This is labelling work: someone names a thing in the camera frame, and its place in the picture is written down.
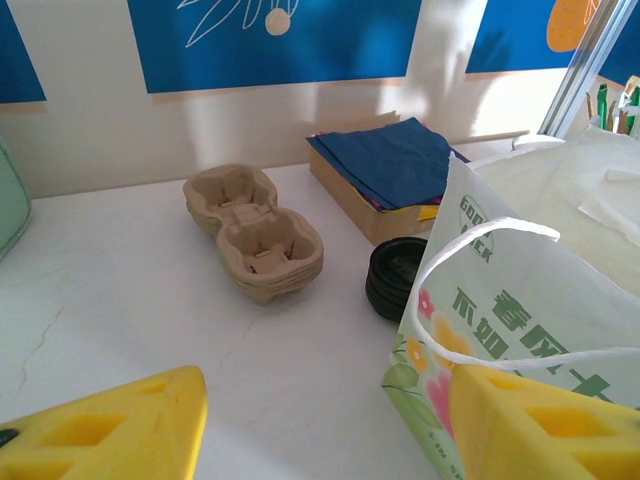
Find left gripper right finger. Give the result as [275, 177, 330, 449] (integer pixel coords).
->
[449, 362, 640, 480]

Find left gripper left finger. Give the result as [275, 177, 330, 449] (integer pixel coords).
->
[0, 364, 209, 480]

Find printed paper takeout bag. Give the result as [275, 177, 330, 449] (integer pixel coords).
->
[382, 124, 640, 480]

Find stack of blue napkins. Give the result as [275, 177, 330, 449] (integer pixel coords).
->
[305, 117, 471, 214]

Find stack of black cup lids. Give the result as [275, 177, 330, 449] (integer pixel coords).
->
[364, 237, 431, 324]

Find stack of pulp cup carriers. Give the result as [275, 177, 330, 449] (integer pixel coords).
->
[182, 163, 325, 306]

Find mint green carry case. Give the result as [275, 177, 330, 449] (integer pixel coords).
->
[0, 134, 32, 261]

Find yellow napkins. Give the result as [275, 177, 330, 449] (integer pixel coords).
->
[352, 184, 444, 221]

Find brown cardboard napkin box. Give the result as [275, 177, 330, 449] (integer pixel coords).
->
[308, 144, 436, 246]

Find thin green stirrer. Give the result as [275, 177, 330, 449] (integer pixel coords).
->
[596, 83, 612, 132]

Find green wrapped straw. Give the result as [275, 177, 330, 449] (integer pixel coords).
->
[619, 74, 640, 134]

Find aluminium corner post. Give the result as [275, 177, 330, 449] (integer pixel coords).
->
[537, 0, 637, 137]

